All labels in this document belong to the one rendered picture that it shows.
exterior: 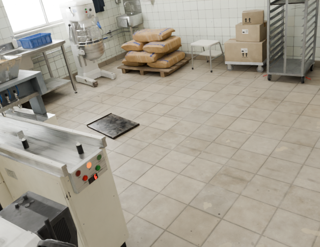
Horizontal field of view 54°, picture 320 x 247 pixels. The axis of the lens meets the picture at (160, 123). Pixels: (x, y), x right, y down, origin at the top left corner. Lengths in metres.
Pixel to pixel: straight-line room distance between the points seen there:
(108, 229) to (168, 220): 0.56
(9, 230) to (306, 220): 1.95
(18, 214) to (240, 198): 1.86
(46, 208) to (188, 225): 1.51
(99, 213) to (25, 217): 0.97
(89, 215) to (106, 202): 0.14
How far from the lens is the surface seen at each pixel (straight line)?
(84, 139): 1.90
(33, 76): 2.33
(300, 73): 4.58
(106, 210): 2.02
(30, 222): 1.03
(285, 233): 2.36
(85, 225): 1.92
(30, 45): 5.24
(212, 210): 2.50
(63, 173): 1.65
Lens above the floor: 1.72
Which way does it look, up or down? 27 degrees down
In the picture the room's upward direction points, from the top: 10 degrees counter-clockwise
